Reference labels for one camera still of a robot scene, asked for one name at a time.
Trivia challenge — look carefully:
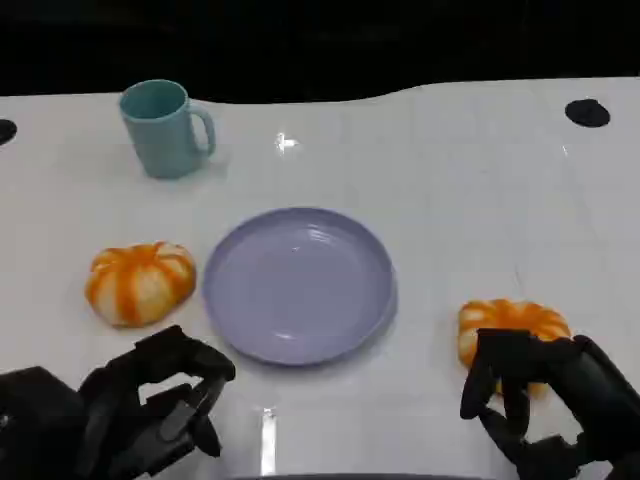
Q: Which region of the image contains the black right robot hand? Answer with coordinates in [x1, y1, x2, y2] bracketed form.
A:
[459, 327, 640, 480]

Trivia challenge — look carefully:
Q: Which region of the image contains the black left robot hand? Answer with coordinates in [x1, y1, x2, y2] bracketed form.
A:
[0, 324, 237, 480]

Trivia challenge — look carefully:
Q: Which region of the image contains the orange and white toy bread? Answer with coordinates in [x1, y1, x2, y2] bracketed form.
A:
[457, 298, 572, 399]
[83, 241, 197, 330]

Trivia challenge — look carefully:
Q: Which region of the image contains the lilac plate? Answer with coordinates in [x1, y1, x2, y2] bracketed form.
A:
[201, 206, 399, 368]

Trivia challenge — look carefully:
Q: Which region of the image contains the pale green mug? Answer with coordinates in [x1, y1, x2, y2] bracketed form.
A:
[118, 79, 217, 180]

